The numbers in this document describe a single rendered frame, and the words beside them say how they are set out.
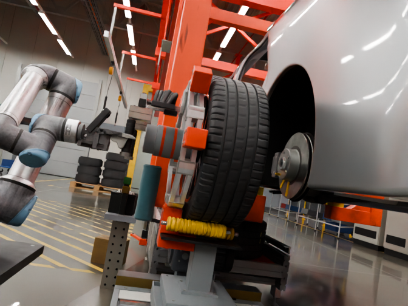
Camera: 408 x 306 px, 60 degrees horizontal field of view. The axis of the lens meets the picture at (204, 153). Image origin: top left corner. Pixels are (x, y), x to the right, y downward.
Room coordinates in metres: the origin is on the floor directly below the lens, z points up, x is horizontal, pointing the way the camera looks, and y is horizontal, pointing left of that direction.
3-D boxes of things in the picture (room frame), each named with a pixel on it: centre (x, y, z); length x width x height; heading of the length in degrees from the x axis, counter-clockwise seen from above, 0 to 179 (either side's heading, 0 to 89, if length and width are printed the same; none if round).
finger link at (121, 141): (1.35, 0.32, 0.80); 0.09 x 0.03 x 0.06; 91
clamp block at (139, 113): (1.38, 0.27, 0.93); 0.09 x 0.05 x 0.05; 99
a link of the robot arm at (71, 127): (1.34, 0.51, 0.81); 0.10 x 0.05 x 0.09; 9
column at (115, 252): (2.16, 0.42, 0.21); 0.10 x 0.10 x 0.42; 9
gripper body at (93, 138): (1.36, 0.42, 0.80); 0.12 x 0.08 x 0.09; 99
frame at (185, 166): (1.58, 0.10, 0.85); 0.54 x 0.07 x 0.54; 9
